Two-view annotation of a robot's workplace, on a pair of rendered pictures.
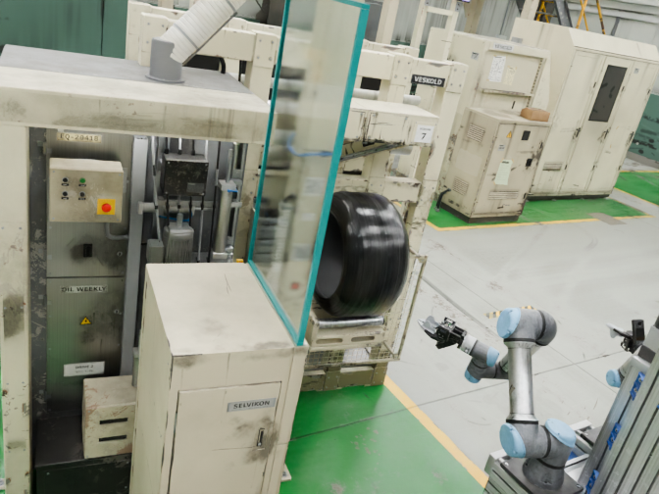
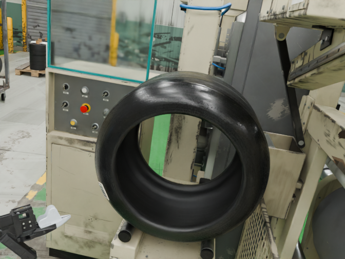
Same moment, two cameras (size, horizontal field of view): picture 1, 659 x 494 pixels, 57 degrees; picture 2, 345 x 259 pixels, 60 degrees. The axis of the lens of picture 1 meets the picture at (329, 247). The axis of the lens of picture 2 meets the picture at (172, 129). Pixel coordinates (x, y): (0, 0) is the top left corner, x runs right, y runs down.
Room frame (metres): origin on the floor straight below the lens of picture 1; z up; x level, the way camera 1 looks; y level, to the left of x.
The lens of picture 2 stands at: (2.98, -0.94, 1.60)
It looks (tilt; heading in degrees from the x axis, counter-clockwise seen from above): 20 degrees down; 122
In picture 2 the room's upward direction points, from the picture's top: 9 degrees clockwise
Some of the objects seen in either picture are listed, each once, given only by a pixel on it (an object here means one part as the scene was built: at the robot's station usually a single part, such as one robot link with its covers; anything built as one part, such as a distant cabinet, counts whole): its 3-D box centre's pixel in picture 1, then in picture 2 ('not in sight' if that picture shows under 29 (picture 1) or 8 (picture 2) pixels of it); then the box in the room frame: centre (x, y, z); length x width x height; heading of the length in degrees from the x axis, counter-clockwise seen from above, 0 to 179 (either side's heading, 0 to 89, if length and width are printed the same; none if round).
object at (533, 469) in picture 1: (546, 465); not in sight; (1.84, -0.96, 0.77); 0.15 x 0.15 x 0.10
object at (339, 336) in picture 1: (344, 334); (135, 221); (2.37, -0.15, 0.84); 0.36 x 0.09 x 0.06; 117
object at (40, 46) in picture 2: not in sight; (41, 55); (-3.56, 3.23, 0.38); 1.20 x 0.80 x 0.76; 134
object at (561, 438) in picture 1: (554, 440); not in sight; (1.84, -0.95, 0.88); 0.13 x 0.12 x 0.14; 104
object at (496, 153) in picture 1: (493, 166); not in sight; (7.24, -1.74, 0.62); 0.91 x 0.58 x 1.25; 126
